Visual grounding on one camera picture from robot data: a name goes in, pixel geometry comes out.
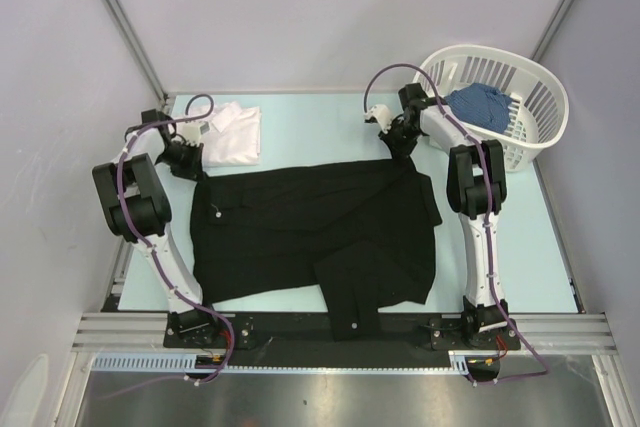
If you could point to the white slotted cable duct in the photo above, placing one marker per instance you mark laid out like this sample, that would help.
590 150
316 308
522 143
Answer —
195 364

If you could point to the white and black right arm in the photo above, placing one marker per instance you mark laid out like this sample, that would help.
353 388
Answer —
476 190

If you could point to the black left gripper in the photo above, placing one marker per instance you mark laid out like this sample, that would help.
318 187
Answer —
194 169

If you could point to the folded white shirt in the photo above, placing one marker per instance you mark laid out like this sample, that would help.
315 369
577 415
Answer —
234 136

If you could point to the aluminium frame rail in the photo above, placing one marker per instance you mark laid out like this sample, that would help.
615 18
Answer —
560 334

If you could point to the white plastic laundry basket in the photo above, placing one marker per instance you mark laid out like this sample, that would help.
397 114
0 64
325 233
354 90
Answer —
539 112

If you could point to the black long sleeve shirt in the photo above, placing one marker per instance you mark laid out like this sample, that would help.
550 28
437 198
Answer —
363 232

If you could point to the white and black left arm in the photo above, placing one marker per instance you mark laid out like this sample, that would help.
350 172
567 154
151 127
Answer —
136 208

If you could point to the blue crumpled shirt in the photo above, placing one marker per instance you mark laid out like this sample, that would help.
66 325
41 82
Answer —
481 105

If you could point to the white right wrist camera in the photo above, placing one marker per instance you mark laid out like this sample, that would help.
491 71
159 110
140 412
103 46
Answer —
381 115

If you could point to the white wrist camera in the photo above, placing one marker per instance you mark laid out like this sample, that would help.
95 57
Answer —
381 115
193 132

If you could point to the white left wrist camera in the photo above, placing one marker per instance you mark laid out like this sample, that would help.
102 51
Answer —
193 132

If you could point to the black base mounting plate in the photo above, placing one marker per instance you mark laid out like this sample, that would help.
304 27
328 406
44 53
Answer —
407 342

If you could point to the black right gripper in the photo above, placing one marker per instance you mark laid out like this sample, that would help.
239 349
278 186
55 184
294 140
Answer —
399 150

